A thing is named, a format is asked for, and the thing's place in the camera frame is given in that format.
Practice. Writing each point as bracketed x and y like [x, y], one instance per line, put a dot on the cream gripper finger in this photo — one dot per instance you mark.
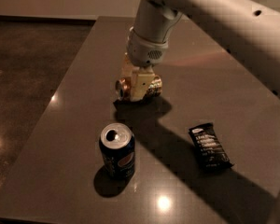
[127, 67]
[140, 80]

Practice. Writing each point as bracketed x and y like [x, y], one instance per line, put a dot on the grey round gripper body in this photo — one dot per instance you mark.
[142, 54]

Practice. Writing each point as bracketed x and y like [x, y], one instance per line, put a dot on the orange patterned drink can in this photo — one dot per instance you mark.
[123, 88]

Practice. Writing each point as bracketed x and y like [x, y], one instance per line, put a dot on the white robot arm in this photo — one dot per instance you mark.
[204, 99]

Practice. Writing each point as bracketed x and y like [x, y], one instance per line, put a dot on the blue Pepsi can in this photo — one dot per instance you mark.
[117, 145]

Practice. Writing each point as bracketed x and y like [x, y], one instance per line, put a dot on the black snack bar wrapper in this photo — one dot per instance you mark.
[211, 154]

